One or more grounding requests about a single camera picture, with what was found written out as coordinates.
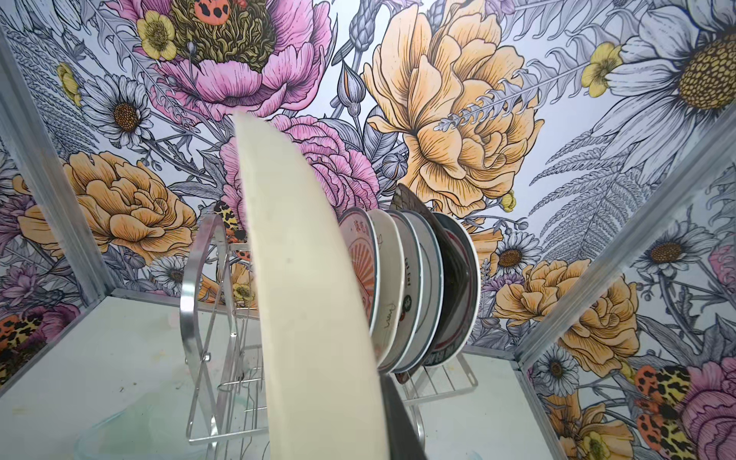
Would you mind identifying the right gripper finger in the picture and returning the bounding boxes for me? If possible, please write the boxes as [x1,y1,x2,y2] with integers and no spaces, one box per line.
[379,375,427,460]

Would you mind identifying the cream round plate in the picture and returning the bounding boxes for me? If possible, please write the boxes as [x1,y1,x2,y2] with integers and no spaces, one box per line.
[234,113,390,459]

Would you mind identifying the white plate red characters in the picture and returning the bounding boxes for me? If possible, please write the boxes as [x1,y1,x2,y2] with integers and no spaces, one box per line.
[379,211,424,372]

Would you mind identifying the white plate with black drawing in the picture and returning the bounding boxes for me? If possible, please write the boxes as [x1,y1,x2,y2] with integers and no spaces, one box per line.
[368,210,406,370]

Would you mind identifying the white plate black rim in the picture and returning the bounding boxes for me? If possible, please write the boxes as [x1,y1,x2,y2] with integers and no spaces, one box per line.
[393,211,444,374]

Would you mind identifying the black square floral plate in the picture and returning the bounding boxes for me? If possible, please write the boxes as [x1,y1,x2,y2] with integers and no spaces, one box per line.
[391,183,469,384]

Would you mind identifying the chrome wire dish rack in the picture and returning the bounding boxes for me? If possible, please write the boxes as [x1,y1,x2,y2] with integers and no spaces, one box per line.
[179,214,479,460]

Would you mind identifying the white plate orange sunburst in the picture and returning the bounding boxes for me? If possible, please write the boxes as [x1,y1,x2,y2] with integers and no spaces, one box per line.
[339,207,380,332]

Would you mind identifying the white plate green red rim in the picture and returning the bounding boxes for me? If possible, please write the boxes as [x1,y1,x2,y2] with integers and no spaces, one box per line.
[424,213,481,367]

